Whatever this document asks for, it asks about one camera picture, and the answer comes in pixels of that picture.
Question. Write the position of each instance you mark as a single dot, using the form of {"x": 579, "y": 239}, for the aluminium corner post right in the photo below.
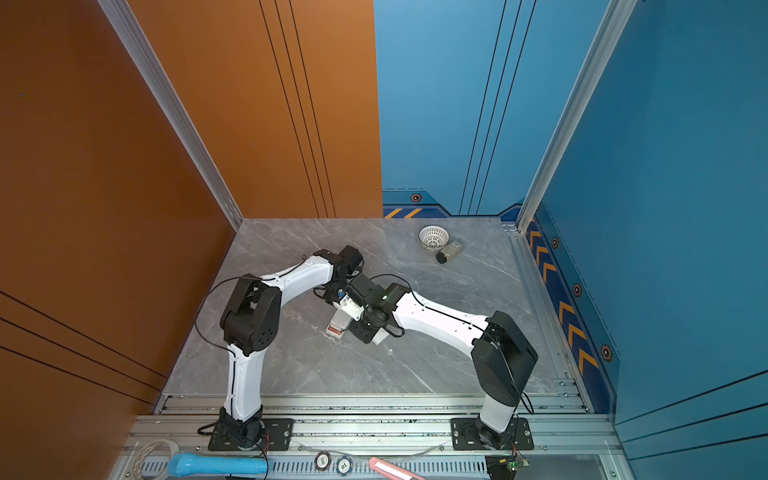
{"x": 608, "y": 34}

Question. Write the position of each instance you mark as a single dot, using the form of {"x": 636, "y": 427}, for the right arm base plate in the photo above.
{"x": 471, "y": 434}

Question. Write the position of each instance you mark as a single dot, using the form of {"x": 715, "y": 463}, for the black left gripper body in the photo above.
{"x": 335, "y": 291}

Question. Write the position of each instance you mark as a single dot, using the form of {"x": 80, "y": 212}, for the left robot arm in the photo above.
{"x": 250, "y": 324}

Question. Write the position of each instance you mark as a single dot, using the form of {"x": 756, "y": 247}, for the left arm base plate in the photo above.
{"x": 276, "y": 433}

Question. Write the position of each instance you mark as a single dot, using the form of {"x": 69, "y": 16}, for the small green circuit board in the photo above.
{"x": 505, "y": 467}

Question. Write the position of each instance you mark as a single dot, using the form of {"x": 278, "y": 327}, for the patterned white ceramic bowl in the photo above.
{"x": 433, "y": 237}

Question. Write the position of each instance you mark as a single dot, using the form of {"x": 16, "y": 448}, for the glass jar with black lid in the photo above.
{"x": 449, "y": 252}

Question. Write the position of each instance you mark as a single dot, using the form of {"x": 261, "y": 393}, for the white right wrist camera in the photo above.
{"x": 351, "y": 308}

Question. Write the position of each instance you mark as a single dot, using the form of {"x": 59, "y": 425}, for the aluminium corner post left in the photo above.
{"x": 127, "y": 27}

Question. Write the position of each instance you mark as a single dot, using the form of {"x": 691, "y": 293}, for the aluminium corner post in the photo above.
{"x": 127, "y": 27}
{"x": 608, "y": 34}

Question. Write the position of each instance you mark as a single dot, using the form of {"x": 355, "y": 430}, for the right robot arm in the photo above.
{"x": 502, "y": 356}

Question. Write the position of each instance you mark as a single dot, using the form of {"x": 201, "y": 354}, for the blue plastic handle tool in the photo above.
{"x": 189, "y": 464}

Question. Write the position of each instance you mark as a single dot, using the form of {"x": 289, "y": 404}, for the clear tape roll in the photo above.
{"x": 154, "y": 458}

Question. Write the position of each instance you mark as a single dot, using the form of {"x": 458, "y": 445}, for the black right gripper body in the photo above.
{"x": 365, "y": 327}

